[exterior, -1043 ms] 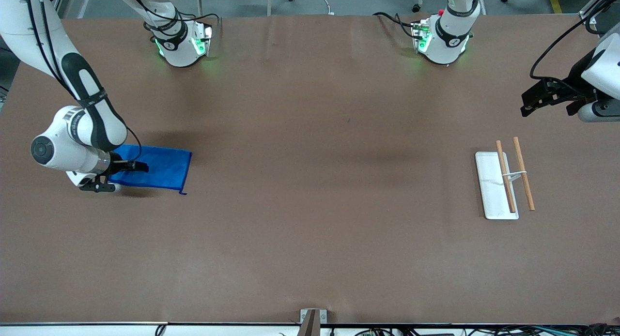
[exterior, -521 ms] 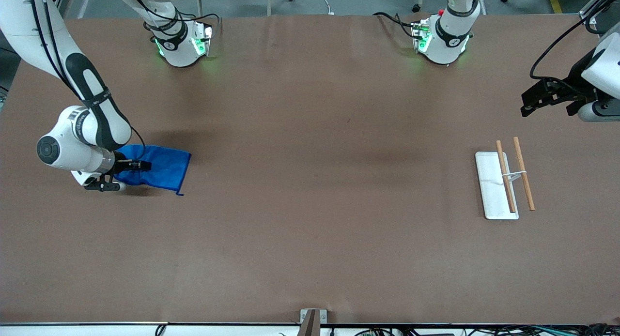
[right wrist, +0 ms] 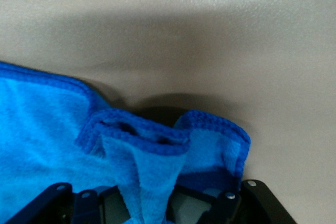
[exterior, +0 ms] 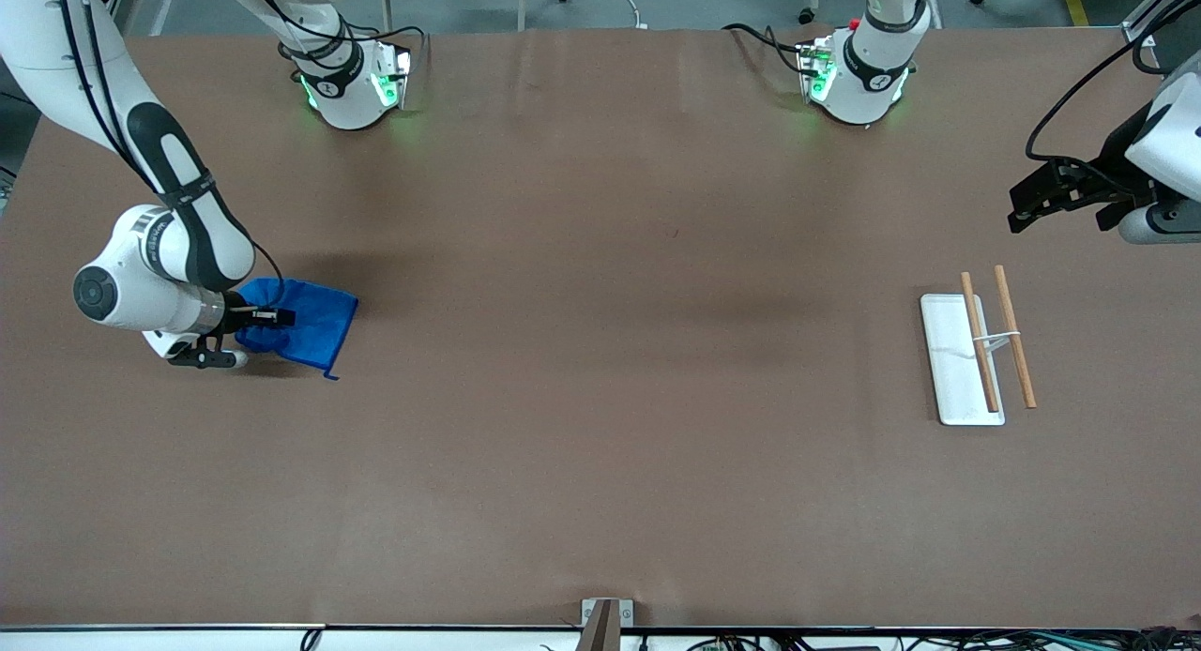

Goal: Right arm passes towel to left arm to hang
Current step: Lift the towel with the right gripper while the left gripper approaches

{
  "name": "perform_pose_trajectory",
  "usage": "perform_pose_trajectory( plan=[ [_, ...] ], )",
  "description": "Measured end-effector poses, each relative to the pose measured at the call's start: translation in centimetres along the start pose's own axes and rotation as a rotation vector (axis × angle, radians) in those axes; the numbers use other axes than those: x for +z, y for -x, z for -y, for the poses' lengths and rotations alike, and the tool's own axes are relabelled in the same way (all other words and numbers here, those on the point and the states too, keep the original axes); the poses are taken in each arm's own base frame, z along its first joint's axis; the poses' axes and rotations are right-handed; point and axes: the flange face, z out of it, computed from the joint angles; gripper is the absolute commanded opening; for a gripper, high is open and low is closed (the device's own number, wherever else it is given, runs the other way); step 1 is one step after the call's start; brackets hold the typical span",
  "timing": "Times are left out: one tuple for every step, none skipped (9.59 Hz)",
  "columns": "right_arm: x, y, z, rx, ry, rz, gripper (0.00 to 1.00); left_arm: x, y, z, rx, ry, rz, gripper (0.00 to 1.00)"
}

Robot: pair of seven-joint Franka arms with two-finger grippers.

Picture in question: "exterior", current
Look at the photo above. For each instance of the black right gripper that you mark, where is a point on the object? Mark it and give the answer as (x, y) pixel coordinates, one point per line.
(240, 314)

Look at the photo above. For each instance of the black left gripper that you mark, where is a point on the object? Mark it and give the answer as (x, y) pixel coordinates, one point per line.
(1113, 182)

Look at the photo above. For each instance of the blue cloth towel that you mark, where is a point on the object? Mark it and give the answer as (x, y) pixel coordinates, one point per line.
(319, 323)

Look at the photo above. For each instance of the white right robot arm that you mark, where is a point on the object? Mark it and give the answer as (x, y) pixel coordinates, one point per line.
(56, 51)

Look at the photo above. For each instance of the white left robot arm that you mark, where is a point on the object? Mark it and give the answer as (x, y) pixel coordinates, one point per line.
(863, 88)

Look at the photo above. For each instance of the white towel rack wooden rods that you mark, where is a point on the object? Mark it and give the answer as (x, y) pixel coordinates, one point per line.
(962, 388)

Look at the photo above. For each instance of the aluminium frame post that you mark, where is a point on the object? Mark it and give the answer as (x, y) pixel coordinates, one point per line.
(1140, 27)

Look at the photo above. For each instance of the brown camera mount post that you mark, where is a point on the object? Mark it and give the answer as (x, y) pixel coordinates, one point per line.
(599, 632)

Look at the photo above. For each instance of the grey metal mounting bracket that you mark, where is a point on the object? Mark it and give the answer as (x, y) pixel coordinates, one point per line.
(627, 613)

